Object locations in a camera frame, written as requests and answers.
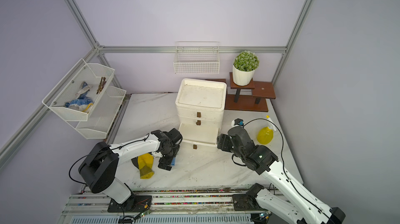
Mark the white mesh wall bin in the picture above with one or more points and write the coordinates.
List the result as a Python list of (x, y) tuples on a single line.
[(66, 89), (104, 114)]

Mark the white wire wall basket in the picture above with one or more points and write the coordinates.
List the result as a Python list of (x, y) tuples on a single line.
[(199, 58)]

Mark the yellow transparent cup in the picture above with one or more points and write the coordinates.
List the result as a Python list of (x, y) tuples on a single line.
[(145, 164)]

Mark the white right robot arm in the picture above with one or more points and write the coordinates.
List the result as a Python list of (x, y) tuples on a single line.
[(300, 205)]

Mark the yellow spray bottle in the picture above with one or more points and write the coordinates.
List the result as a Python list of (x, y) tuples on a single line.
[(266, 134)]

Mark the wooden clothespins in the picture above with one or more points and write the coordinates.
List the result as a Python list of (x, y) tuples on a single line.
[(101, 85)]

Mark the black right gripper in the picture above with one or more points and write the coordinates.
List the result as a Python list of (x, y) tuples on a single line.
[(224, 143)]

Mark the blue binder clip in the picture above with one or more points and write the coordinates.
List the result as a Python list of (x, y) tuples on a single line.
[(173, 161)]

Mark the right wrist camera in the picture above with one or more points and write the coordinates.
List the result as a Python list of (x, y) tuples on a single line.
[(237, 123)]

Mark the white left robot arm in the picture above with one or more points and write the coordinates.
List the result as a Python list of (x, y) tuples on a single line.
[(99, 168)]

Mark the green potted plant white pot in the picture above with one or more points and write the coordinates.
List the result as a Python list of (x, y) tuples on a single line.
[(244, 67)]

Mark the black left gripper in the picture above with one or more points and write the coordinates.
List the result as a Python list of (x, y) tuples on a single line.
[(163, 161)]

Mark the white bottom drawer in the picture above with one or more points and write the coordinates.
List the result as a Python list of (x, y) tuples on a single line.
[(199, 138)]

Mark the blue white cloth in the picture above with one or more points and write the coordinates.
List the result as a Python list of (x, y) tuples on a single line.
[(81, 102)]

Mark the brown wooden stepped stand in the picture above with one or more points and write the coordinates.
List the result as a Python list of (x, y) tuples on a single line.
[(251, 97)]

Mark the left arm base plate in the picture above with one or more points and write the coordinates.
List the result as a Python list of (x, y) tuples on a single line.
[(134, 204)]

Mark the white mesh lower wall bin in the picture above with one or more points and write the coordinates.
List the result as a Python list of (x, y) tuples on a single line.
[(104, 114)]

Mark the white mesh upper wall bin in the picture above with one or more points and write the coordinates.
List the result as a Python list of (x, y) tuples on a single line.
[(66, 89)]

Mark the white plastic drawer unit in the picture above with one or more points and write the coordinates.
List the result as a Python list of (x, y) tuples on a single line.
[(201, 102)]

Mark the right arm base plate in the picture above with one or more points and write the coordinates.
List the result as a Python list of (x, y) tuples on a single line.
[(247, 200)]

